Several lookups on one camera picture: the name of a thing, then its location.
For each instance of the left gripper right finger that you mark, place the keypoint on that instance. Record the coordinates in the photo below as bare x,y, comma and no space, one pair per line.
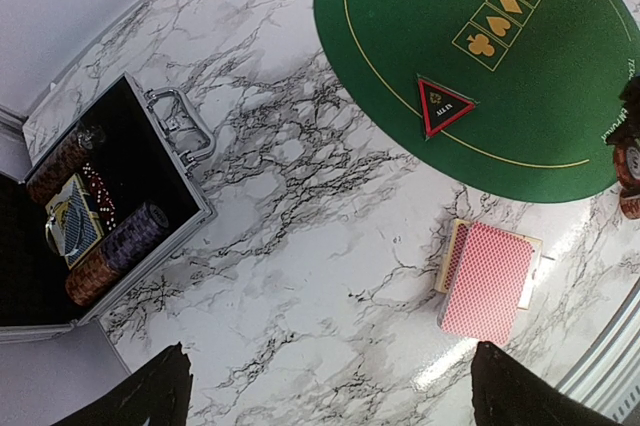
504,392

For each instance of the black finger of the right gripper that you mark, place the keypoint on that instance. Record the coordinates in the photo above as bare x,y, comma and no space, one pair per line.
629,127

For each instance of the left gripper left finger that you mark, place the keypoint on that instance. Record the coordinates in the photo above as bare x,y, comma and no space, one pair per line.
158,393

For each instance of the single orange poker chip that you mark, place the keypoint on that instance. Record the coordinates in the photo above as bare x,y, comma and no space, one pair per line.
626,161

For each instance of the triangular all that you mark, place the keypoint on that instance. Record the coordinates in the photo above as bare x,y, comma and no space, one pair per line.
441,106

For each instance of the orange poker chip stack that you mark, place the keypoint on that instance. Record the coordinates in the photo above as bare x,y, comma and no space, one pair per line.
629,203

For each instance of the red playing card deck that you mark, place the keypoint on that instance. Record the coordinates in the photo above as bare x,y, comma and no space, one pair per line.
482,301

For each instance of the brown chip stack in case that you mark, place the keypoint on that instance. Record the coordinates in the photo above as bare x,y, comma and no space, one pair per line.
89,280

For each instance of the round green poker mat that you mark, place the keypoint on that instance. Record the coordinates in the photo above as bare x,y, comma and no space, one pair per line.
546,75

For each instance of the purple chip stack in case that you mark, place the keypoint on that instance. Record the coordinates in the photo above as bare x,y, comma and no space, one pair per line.
135,237

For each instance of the playing card box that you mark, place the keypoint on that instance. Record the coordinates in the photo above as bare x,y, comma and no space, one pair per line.
453,255

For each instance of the blue card deck box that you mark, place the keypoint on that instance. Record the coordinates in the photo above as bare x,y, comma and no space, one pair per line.
73,227

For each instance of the red dice row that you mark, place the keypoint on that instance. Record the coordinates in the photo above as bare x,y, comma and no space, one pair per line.
98,190

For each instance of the aluminium poker case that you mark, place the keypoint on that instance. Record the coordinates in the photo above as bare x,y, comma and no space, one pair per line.
146,146

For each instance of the dark chip stack in case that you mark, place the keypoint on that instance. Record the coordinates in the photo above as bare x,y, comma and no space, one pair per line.
52,173

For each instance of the aluminium front rail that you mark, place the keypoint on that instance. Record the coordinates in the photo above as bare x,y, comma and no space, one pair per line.
606,378

